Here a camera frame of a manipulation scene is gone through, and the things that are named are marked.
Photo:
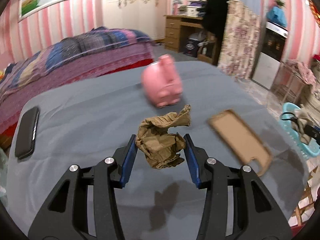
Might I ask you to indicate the white black cabinet appliance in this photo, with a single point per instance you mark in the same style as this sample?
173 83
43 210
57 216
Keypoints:
270 56

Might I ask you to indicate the floral curtain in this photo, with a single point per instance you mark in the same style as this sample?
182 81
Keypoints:
240 41

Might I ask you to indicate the wooden desk with drawers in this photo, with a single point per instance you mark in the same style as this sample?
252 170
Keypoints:
184 34

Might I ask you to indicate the white wardrobe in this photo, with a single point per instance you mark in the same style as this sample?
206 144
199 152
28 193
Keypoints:
144 15

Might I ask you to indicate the brown phone case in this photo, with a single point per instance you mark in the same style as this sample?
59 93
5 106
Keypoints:
241 139

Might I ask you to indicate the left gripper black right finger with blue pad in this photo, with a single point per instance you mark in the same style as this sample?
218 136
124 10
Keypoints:
238 205

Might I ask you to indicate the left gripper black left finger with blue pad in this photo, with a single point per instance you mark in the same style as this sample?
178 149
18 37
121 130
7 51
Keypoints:
82 205

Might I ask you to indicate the pink piggy bank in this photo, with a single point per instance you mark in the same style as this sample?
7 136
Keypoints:
161 82

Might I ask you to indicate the patchwork striped blanket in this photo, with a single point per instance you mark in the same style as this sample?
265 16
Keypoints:
92 49

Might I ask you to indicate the blue cloth with plant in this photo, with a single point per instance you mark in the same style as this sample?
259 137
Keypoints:
277 15

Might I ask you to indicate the bed with purple cover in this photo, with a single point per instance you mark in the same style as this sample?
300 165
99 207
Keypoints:
14 103

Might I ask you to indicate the brown paper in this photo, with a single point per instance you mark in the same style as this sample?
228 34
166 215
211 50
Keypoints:
161 148

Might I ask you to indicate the black hanging coat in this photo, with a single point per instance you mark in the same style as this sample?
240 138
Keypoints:
215 16

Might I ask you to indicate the black wallet case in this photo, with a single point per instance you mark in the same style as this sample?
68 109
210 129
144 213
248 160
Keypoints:
25 143

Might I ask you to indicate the light blue plastic basket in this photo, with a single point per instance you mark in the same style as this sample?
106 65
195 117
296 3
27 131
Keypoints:
310 150

